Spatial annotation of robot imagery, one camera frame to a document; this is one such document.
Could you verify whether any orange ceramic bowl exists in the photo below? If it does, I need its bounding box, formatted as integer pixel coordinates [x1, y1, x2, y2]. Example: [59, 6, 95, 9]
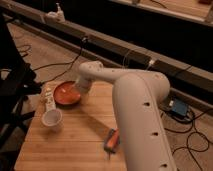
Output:
[53, 81, 81, 105]

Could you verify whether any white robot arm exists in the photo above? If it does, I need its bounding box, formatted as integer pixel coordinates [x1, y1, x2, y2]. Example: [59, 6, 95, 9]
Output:
[76, 61, 177, 171]

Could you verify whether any white paper cup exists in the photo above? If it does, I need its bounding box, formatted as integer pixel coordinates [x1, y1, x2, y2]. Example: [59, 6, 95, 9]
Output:
[41, 109, 62, 132]

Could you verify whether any orange and blue tool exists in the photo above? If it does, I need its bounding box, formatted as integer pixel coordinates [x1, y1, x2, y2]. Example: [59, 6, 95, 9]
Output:
[104, 129, 120, 154]

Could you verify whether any black chair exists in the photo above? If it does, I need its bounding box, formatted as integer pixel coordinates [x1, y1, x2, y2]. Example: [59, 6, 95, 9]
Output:
[0, 13, 43, 171]

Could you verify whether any blue electronic box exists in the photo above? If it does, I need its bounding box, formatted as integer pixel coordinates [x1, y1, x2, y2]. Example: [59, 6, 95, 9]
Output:
[169, 99, 188, 118]

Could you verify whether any black cable on floor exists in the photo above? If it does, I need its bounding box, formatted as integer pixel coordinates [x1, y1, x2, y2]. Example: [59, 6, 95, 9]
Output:
[32, 35, 90, 84]

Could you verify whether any white object on rail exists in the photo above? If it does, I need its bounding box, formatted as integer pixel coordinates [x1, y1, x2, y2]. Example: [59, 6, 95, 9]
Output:
[45, 3, 65, 22]

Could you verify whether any long metal rail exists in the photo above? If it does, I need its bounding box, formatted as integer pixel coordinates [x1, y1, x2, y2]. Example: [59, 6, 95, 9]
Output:
[0, 0, 213, 115]

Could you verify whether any black cable right floor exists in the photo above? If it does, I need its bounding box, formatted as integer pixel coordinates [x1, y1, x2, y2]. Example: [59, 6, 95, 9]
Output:
[159, 108, 213, 171]

